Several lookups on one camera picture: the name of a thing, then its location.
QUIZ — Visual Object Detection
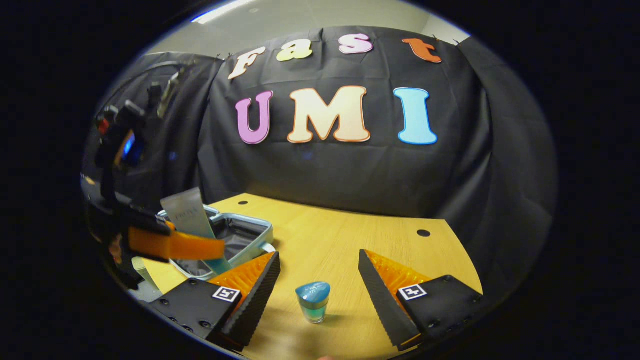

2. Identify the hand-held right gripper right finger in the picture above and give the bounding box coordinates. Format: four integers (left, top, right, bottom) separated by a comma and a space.
358, 248, 485, 352

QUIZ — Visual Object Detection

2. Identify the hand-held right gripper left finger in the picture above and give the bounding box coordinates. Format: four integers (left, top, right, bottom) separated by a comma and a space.
150, 251, 282, 352

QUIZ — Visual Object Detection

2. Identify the white and blue tube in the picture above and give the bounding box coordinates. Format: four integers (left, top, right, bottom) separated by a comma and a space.
160, 187, 233, 275

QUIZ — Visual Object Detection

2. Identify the blue glass bottle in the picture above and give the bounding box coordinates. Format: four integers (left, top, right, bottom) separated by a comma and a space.
295, 281, 332, 324

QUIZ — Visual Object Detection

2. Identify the pale green block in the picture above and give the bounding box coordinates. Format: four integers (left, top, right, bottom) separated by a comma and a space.
132, 257, 162, 301

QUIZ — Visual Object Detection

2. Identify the black backdrop cloth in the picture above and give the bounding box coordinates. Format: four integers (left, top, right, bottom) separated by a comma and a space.
82, 26, 558, 301

